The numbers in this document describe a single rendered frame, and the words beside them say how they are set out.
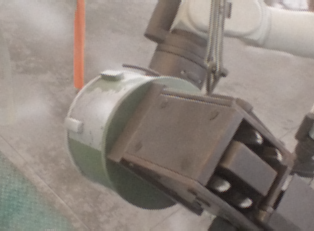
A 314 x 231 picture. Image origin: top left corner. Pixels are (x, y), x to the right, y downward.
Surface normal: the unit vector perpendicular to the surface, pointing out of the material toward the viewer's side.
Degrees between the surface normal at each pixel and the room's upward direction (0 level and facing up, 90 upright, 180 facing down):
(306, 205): 65
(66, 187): 0
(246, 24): 51
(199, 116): 43
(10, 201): 0
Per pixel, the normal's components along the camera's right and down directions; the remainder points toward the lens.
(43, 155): 0.00, -0.77
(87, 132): -0.83, -0.09
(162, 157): -0.67, -0.52
